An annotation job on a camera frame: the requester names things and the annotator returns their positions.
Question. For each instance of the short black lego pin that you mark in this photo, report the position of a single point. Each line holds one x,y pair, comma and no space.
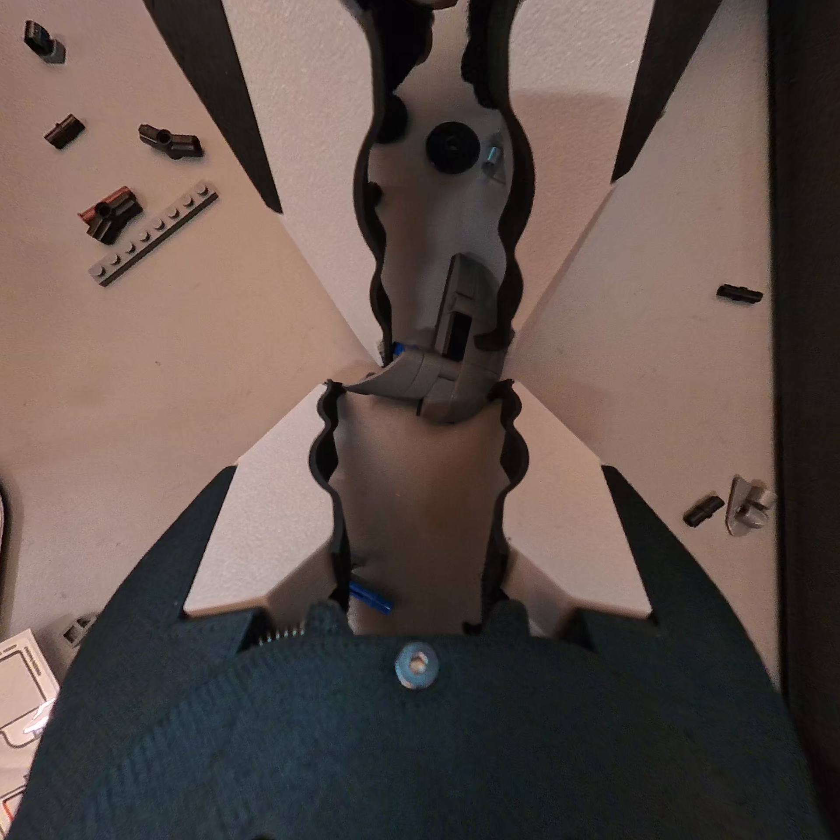
64,131
702,510

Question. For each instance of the black grey lego connector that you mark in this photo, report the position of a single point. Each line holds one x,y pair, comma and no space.
44,40

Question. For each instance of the long blue lego pin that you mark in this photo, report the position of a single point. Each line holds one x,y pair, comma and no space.
371,594

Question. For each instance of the white sticker sheet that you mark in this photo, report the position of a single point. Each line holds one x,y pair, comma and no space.
23,682

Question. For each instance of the dark grey curved lego panel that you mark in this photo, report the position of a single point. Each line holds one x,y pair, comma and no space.
459,400

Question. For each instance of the black red lego piece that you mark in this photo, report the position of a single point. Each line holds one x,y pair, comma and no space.
110,213

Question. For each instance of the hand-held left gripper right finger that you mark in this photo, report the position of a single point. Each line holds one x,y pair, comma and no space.
564,525

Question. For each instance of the long grey lego plate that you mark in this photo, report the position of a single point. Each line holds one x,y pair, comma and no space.
154,229

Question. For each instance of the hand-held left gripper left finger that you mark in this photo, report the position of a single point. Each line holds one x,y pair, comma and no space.
262,525

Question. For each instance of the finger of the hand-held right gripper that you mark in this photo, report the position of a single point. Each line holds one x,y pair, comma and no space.
315,131
577,98

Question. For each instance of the black lego disc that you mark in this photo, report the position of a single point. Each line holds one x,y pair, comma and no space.
451,145

